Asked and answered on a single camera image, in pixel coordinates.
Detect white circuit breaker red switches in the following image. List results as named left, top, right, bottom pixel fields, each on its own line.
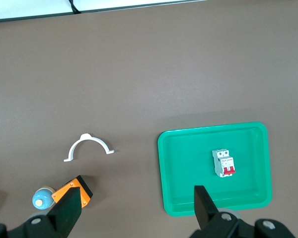
left=212, top=148, right=236, bottom=178

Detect black cable at table edge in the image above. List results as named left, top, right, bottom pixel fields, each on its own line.
left=68, top=0, right=82, bottom=13

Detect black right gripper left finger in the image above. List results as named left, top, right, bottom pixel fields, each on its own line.
left=46, top=186, right=83, bottom=238

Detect green plastic tray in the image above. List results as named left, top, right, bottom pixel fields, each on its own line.
left=157, top=121, right=273, bottom=218

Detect blue dome push button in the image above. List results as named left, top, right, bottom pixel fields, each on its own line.
left=31, top=186, right=56, bottom=210

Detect small white pipe clamp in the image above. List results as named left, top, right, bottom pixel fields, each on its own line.
left=63, top=133, right=115, bottom=163

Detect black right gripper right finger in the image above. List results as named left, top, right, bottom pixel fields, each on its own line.
left=193, top=185, right=221, bottom=232

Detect orange push-button enclosure box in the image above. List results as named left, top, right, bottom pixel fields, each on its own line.
left=51, top=175, right=93, bottom=209

